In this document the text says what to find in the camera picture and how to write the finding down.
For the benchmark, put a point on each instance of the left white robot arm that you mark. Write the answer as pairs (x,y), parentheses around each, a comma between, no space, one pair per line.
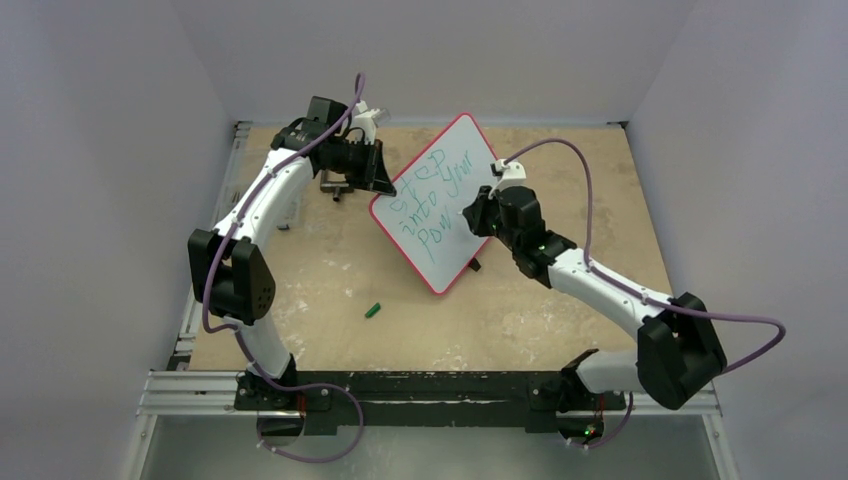
(230,276)

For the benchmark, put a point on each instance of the dark metal bracket tool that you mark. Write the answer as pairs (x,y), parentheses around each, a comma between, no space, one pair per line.
(335,187)

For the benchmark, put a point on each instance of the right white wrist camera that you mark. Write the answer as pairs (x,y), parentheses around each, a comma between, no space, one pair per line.
(508,173)

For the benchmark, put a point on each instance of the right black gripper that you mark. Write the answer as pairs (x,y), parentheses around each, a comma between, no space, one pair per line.
(486,216)

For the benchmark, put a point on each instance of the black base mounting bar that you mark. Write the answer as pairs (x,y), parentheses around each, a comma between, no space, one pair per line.
(534,401)

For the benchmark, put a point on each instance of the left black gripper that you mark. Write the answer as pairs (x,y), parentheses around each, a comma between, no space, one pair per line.
(374,176)

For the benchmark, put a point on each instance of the green marker cap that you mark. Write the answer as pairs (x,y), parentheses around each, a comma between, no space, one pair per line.
(372,311)

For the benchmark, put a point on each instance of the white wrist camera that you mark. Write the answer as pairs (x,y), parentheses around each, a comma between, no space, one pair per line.
(508,173)
(368,120)

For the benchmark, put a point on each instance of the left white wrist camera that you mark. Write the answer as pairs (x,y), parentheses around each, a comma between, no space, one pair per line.
(368,120)

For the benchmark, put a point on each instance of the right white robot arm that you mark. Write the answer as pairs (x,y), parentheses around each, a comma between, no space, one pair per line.
(677,350)

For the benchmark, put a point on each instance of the clear plastic screw box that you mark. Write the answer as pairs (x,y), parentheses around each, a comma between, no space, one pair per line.
(291,212)

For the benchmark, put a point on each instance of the pink framed whiteboard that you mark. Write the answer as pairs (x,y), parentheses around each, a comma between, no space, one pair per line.
(424,219)

